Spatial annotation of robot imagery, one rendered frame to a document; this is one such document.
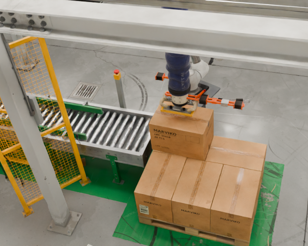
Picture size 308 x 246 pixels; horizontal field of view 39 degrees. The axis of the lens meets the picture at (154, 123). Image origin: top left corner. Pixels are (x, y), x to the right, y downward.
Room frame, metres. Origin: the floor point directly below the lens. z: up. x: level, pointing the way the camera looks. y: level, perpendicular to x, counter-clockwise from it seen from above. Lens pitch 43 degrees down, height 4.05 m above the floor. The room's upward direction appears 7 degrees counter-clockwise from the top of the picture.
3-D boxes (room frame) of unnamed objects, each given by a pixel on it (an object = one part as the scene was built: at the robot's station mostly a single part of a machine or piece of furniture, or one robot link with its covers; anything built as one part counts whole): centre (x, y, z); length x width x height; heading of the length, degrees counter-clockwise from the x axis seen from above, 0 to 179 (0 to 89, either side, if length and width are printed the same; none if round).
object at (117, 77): (4.23, 0.37, 0.50); 0.07 x 0.07 x 1.00; 66
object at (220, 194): (3.00, -0.46, 0.34); 1.20 x 1.00 x 0.40; 66
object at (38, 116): (3.00, 1.09, 1.62); 0.20 x 0.05 x 0.30; 66
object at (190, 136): (3.40, -0.30, 0.74); 0.60 x 0.40 x 0.40; 64
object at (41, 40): (3.28, 1.25, 1.05); 0.87 x 0.10 x 2.10; 118
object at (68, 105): (4.40, 1.33, 0.60); 1.60 x 0.10 x 0.09; 66
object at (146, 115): (4.31, 0.98, 0.50); 2.31 x 0.05 x 0.19; 66
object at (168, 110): (3.31, -0.26, 1.13); 0.34 x 0.10 x 0.05; 66
